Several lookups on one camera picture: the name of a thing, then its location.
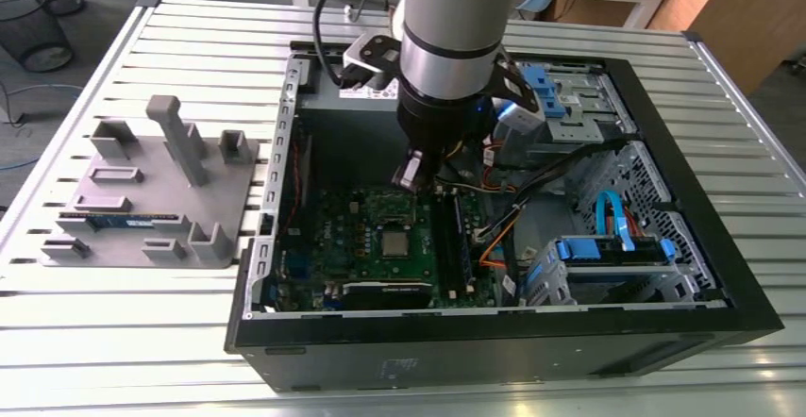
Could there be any grey disk bay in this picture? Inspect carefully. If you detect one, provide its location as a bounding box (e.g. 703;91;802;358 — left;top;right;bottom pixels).
520;235;725;309

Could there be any CPU socket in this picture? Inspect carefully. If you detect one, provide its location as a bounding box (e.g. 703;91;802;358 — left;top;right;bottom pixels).
374;225;421;263

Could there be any wooden cabinet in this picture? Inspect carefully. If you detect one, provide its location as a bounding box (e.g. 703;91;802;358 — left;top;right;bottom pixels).
688;0;806;100

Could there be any black flat cable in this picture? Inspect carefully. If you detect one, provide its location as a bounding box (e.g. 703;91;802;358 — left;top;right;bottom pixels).
475;138;635;248

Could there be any black camera cable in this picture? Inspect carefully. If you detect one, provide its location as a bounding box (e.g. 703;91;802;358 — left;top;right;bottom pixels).
312;0;357;91

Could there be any red orange wire bundle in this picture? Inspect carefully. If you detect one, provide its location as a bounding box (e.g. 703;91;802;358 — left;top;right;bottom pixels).
479;136;509;195
476;225;527;270

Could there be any RAM stick blue label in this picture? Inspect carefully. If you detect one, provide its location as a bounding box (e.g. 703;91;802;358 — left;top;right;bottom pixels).
57;212;182;230

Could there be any black disk blue carrier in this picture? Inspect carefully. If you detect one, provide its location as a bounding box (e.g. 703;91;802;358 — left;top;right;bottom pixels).
551;235;679;268

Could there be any green motherboard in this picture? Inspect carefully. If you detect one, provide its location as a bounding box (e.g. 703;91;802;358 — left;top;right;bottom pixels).
274;184;504;313

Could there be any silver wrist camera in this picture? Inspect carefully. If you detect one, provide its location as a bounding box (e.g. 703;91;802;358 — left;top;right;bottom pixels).
341;33;404;93
495;100;548;134

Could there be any blue data cable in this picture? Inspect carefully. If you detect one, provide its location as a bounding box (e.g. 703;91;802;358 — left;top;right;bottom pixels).
593;189;637;253

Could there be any blue VGA port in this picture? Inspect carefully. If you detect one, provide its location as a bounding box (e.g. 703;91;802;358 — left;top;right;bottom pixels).
285;251;310;280

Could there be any blue drive latch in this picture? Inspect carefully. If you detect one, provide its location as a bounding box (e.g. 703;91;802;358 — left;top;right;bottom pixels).
519;64;567;119

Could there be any black RAM slot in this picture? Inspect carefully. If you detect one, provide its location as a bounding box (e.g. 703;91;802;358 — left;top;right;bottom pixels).
447;188;469;295
439;188;461;298
433;188;455;298

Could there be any grey power supply unit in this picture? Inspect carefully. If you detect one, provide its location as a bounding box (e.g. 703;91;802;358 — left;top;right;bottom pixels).
293;61;416;180

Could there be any silver CPU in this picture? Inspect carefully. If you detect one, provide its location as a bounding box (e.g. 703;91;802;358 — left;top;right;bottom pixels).
381;231;412;257

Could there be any grey drive cage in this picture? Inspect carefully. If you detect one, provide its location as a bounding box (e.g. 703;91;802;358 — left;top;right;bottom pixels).
492;61;641;173

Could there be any metal socket cover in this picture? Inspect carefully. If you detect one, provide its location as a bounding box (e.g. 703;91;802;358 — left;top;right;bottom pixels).
389;150;424;192

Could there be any large black mesh wastebasket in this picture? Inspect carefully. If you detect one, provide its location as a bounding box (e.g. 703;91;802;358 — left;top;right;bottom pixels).
0;0;76;75

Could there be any black white wire bundle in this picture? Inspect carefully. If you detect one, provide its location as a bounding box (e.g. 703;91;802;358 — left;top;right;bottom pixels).
433;171;519;196

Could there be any blue floor cable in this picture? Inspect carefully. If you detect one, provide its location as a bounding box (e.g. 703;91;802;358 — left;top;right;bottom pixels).
0;155;42;173

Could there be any black graphics card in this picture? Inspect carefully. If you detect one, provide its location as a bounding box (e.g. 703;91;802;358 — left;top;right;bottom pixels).
337;279;436;310

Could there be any black PC case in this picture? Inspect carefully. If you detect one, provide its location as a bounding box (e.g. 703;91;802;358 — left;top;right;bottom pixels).
222;39;785;394

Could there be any grey parts rack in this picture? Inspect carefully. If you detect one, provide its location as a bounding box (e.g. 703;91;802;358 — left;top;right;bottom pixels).
36;94;260;270

